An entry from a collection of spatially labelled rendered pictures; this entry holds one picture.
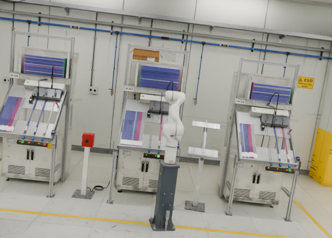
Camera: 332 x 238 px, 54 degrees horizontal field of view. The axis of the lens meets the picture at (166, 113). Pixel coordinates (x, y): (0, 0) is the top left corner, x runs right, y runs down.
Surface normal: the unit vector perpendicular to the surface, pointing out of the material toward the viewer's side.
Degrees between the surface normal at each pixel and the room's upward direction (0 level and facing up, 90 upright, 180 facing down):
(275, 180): 90
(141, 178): 90
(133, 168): 90
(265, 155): 45
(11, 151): 90
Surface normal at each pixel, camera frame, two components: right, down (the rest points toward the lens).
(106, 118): 0.02, 0.16
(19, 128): 0.10, -0.55
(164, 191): 0.23, 0.18
